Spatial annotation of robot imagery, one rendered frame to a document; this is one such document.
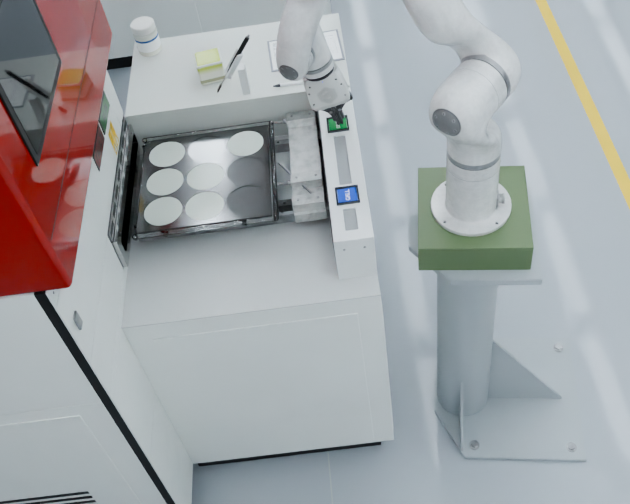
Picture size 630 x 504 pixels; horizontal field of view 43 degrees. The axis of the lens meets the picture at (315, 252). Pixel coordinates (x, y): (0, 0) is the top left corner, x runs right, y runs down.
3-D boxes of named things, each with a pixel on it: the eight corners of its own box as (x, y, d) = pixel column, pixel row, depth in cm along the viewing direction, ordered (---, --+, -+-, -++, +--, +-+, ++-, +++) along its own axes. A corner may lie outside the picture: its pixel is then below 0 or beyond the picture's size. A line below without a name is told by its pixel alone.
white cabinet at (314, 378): (199, 476, 254) (121, 329, 192) (204, 247, 317) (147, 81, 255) (400, 452, 251) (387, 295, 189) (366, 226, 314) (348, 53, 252)
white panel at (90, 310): (102, 402, 179) (33, 295, 149) (131, 155, 232) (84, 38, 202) (115, 400, 179) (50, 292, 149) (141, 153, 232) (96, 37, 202)
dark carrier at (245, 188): (136, 234, 201) (136, 233, 201) (146, 142, 223) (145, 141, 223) (272, 216, 200) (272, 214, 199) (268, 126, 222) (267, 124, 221)
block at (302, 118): (287, 128, 222) (286, 120, 220) (287, 120, 225) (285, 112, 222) (316, 124, 222) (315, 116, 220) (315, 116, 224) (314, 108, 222)
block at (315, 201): (294, 213, 201) (292, 205, 199) (293, 203, 204) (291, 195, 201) (325, 209, 201) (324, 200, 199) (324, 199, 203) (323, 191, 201)
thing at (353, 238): (339, 280, 193) (333, 242, 183) (321, 130, 229) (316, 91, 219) (377, 275, 193) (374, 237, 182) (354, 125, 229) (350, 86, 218)
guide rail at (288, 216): (139, 242, 209) (136, 234, 207) (140, 236, 211) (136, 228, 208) (329, 217, 207) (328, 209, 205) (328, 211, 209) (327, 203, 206)
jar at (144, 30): (138, 59, 238) (128, 31, 230) (140, 44, 242) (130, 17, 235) (161, 55, 237) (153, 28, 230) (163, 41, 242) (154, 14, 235)
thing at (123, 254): (122, 268, 201) (110, 243, 194) (135, 149, 229) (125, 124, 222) (129, 267, 201) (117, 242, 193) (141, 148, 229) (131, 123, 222)
